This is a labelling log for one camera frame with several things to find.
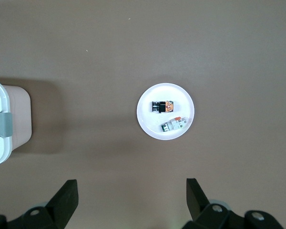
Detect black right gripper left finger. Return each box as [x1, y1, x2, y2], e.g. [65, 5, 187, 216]
[0, 179, 80, 229]

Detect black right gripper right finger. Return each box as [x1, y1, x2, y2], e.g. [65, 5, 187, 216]
[182, 177, 283, 229]

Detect orange and black switch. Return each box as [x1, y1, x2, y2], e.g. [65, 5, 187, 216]
[151, 100, 175, 114]

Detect white lidded box grey latches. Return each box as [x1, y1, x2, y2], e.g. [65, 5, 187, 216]
[0, 78, 33, 167]

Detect small white orange part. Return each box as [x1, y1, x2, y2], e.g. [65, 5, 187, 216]
[160, 116, 189, 133]

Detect pink round plate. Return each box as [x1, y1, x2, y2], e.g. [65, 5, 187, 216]
[136, 83, 195, 141]

